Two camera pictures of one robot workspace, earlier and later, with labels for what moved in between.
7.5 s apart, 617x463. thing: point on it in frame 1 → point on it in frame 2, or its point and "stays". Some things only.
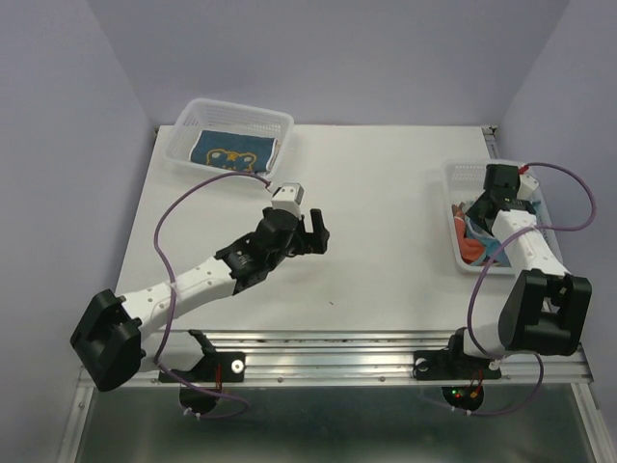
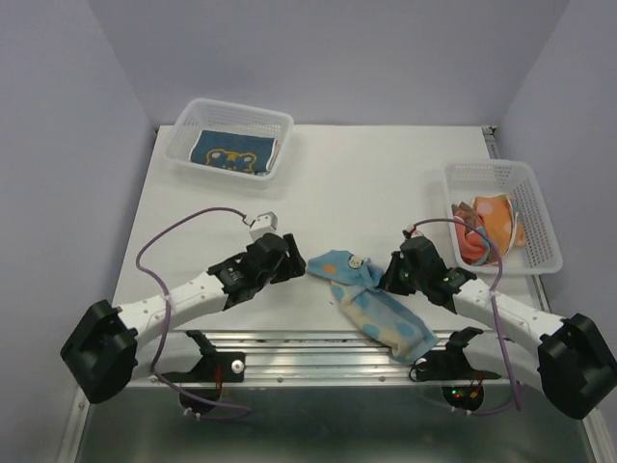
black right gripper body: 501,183 → 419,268
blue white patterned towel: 276,149 stays
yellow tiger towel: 232,149 stays
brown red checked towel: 470,250 stays
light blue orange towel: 490,243 → 355,291
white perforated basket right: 465,181 stays
